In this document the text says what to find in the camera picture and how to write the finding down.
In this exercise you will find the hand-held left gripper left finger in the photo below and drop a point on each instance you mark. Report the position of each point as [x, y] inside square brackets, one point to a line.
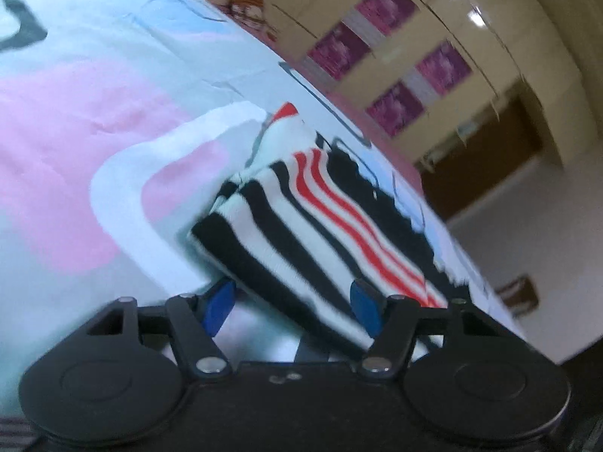
[216, 308]

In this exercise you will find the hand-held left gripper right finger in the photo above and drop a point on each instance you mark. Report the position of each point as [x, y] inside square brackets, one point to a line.
[365, 306]

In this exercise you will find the striped knit sweater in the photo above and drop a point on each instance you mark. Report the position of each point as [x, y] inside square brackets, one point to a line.
[311, 240]

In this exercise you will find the wooden chair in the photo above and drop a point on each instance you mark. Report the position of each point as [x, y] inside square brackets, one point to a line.
[518, 294]

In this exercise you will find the brown wooden door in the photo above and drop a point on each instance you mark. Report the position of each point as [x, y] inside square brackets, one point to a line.
[485, 165]

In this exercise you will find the patterned bed cover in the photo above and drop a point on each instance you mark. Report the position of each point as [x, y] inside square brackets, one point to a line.
[85, 127]

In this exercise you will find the cream wardrobe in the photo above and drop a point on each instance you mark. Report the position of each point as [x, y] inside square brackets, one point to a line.
[424, 19]

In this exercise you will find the orange patterned cushion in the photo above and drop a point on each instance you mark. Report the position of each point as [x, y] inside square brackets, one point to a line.
[249, 7]

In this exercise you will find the corner wall shelf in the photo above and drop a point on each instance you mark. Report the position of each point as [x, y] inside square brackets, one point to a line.
[447, 143]

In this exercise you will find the purple wall poster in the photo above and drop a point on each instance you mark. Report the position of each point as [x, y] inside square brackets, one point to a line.
[386, 3]
[395, 108]
[337, 52]
[445, 67]

